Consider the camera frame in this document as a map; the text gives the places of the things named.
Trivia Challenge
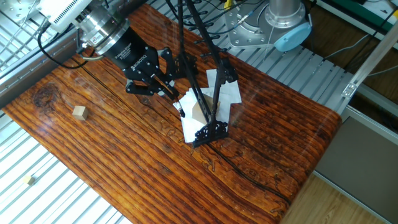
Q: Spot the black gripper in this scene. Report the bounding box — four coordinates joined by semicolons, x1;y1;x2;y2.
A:
109;30;187;101

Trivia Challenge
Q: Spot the thin calligraphy brush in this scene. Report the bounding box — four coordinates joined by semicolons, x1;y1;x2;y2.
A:
172;93;186;118

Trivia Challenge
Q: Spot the grey robot base column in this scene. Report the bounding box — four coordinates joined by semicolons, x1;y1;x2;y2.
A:
266;0;308;27

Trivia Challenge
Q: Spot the black metal pen rack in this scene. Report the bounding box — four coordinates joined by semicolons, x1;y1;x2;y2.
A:
167;0;241;149

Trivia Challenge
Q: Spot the white paper sheet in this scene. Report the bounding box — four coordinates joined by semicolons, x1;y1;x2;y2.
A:
182;112;232;144
206;68;243;105
173;91;212;125

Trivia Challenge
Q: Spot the large wooden block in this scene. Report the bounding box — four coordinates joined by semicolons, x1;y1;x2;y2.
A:
192;98;218;128

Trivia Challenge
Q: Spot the small wooden cube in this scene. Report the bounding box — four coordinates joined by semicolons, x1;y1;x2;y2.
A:
72;105;87;120

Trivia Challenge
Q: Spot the green board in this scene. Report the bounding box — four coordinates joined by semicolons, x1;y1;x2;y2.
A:
357;0;398;32

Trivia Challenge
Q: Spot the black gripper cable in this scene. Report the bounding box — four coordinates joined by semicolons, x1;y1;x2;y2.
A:
36;16;94;69

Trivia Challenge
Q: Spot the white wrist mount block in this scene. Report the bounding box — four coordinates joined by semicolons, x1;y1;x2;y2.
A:
39;0;94;27

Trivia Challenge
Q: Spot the white aluminium frame post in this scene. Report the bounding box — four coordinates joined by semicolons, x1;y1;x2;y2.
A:
340;22;398;100

